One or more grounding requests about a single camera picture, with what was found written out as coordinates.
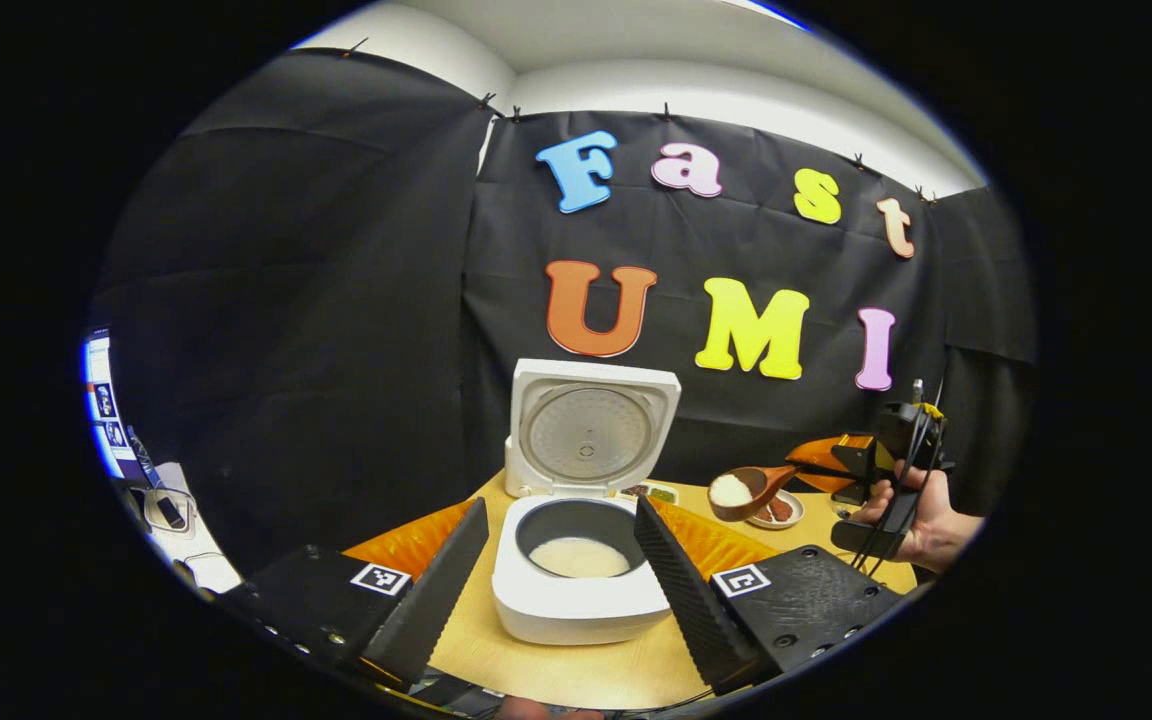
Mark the white rice cooker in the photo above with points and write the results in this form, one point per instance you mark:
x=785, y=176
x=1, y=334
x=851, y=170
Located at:
x=576, y=620

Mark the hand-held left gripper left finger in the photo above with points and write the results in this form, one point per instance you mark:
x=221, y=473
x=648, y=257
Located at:
x=436, y=600

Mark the black handheld device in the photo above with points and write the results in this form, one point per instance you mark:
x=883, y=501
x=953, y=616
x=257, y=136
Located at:
x=168, y=510

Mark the brown meat patty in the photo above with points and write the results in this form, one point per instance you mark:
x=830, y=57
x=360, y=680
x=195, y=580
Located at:
x=768, y=513
x=785, y=508

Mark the white divided bean dish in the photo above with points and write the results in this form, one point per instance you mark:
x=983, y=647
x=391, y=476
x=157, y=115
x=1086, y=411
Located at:
x=658, y=493

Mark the ceiling light panel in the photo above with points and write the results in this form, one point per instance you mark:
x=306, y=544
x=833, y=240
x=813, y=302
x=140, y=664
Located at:
x=771, y=10

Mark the white side desk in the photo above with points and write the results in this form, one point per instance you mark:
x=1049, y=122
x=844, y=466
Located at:
x=211, y=575

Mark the brown wooden spoon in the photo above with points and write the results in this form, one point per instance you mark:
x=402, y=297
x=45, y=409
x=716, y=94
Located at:
x=756, y=482

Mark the black backdrop cloth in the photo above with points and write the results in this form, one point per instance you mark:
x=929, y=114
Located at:
x=336, y=300

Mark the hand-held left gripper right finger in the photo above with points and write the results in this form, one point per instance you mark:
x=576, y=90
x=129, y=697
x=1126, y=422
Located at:
x=686, y=600

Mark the computer monitor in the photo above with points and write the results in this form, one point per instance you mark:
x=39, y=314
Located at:
x=101, y=400

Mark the white oval plate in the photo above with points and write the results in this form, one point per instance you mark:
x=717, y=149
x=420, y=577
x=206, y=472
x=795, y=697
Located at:
x=791, y=517

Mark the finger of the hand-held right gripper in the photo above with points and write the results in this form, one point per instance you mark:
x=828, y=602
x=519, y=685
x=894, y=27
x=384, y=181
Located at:
x=851, y=450
x=821, y=480

